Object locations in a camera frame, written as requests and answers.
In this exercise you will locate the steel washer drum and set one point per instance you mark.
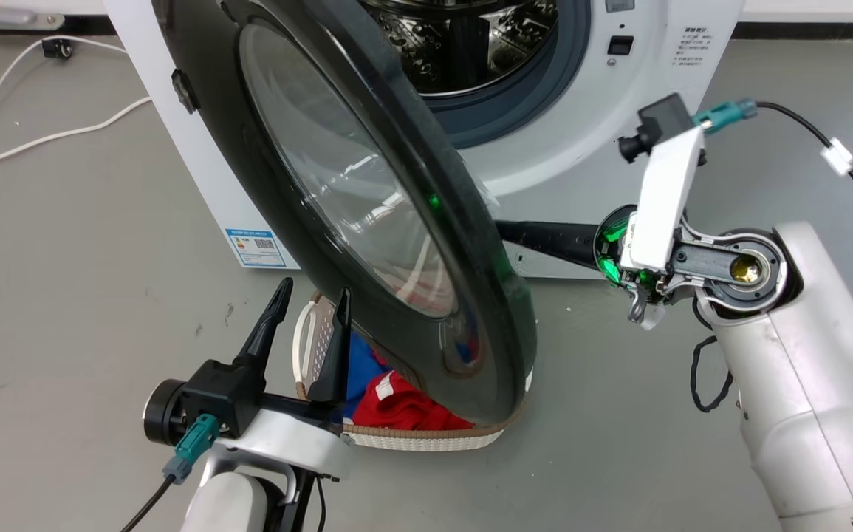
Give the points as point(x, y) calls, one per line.
point(463, 44)

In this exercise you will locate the white front-load washing machine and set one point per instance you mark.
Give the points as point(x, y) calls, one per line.
point(588, 148)

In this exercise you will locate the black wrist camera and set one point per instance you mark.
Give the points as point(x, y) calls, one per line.
point(659, 122)
point(212, 403)

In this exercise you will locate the grey rubber door gasket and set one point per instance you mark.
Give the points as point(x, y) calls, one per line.
point(544, 96)

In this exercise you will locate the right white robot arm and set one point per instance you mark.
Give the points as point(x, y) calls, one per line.
point(803, 384)

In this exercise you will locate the white camera bracket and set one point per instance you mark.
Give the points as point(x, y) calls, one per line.
point(286, 443)
point(666, 196)

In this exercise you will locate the red garment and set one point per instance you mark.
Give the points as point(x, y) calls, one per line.
point(404, 406)

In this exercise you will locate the black round glass washer door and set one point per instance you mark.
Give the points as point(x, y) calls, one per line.
point(367, 222)

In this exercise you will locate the blue garment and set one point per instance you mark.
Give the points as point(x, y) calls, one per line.
point(361, 369)

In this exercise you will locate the light grey flat object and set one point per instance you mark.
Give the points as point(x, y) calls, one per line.
point(5, 15)

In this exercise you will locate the right white camera bracket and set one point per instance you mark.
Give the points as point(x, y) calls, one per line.
point(666, 196)

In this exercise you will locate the woven laundry basket white rim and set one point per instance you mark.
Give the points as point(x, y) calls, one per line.
point(426, 440)

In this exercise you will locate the blue energy label sticker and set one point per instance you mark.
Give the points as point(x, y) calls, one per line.
point(255, 247)

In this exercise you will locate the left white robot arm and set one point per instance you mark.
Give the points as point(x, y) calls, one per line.
point(234, 506)

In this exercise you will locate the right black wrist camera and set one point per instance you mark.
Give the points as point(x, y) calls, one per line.
point(659, 122)

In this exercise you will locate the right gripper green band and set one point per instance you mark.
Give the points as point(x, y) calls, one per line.
point(614, 255)

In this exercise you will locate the left white camera bracket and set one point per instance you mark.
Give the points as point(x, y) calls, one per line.
point(286, 443)

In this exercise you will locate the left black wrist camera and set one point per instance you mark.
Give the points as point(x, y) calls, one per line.
point(212, 403)

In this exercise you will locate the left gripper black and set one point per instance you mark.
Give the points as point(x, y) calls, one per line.
point(300, 408)

